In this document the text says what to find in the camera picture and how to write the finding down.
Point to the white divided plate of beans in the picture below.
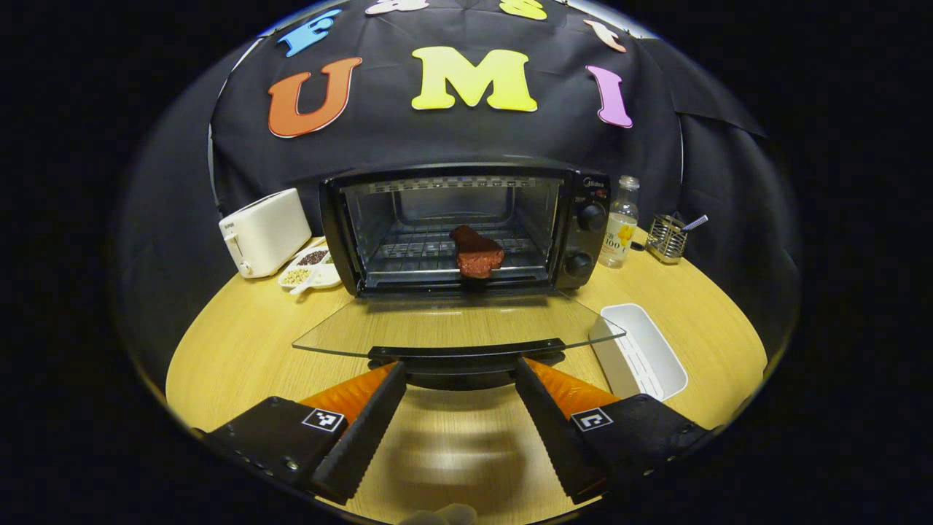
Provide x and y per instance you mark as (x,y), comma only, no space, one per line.
(326,279)

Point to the black electric oven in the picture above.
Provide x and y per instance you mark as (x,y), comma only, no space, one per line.
(587,242)

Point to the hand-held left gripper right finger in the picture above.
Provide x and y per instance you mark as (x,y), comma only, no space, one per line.
(555,430)

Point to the white toaster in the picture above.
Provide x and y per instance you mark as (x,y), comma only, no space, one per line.
(266,232)

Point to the white rectangular tray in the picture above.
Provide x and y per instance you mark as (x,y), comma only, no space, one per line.
(641,350)

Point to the brown steak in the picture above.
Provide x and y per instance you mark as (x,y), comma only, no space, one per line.
(477,255)

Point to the black backdrop cloth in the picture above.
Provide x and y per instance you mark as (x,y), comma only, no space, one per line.
(386,131)

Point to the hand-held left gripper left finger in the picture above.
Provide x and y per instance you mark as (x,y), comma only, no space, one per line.
(364,430)

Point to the thin metal utensil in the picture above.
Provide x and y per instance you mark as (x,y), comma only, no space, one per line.
(696,222)

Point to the clear glass bottle yellow label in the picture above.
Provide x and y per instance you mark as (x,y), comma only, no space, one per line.
(619,233)

